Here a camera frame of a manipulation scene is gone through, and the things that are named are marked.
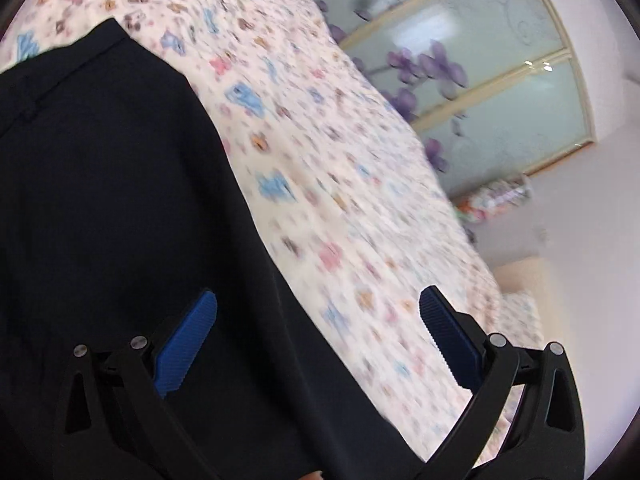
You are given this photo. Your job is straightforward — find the bear printed pillow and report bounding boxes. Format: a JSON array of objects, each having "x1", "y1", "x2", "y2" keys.
[{"x1": 500, "y1": 292, "x2": 543, "y2": 346}]

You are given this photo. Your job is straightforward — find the frosted glass sliding wardrobe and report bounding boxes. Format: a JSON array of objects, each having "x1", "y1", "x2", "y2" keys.
[{"x1": 285, "y1": 0, "x2": 596, "y2": 211}]

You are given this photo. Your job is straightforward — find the black pants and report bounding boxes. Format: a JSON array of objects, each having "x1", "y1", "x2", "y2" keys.
[{"x1": 0, "y1": 17, "x2": 426, "y2": 480}]

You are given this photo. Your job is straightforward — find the cream bed headboard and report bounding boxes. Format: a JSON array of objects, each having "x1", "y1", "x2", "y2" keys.
[{"x1": 492, "y1": 255, "x2": 566, "y2": 356}]

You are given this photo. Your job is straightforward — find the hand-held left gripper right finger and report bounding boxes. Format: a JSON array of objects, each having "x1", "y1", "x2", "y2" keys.
[{"x1": 414, "y1": 285, "x2": 586, "y2": 480}]

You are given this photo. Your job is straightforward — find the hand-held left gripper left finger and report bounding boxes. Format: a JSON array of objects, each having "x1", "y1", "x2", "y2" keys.
[{"x1": 52, "y1": 289, "x2": 222, "y2": 480}]

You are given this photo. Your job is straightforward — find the clear tube of plush toys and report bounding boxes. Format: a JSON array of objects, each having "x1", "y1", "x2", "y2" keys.
[{"x1": 452, "y1": 175, "x2": 533, "y2": 226}]

